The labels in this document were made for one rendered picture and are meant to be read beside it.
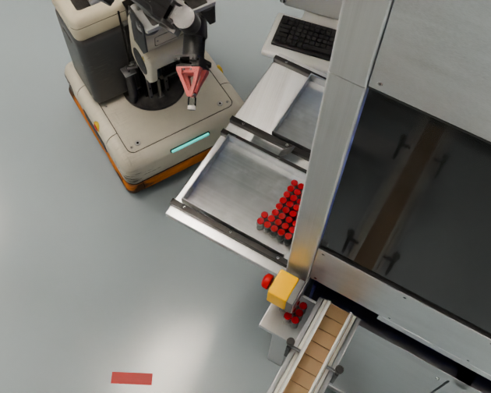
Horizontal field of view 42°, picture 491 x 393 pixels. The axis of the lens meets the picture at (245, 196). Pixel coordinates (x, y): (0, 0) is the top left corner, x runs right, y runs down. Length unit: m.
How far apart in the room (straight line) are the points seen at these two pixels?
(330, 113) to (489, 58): 0.30
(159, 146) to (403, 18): 1.96
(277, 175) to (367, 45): 1.07
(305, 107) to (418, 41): 1.23
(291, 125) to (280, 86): 0.15
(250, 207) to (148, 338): 0.98
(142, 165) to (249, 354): 0.89
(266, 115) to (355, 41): 1.16
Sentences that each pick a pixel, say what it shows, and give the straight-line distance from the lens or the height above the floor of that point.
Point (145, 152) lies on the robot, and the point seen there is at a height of 0.28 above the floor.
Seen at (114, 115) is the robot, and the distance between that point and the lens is 2.81.
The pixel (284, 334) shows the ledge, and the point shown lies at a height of 0.88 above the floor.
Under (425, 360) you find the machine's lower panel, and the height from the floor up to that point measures 0.88.
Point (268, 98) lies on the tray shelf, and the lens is 2.08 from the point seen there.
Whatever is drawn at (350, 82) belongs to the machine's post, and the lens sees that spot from 0.97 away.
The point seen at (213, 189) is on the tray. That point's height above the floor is 0.88.
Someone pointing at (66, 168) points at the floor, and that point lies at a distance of 3.04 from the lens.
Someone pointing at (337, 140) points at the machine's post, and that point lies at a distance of 1.09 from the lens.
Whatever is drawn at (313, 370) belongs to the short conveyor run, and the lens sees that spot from 1.67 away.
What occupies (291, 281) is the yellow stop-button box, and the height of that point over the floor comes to 1.03.
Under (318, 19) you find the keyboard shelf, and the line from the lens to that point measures 2.42.
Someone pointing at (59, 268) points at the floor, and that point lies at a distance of 2.83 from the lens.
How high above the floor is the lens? 2.55
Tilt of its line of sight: 62 degrees down
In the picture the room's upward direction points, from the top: 2 degrees clockwise
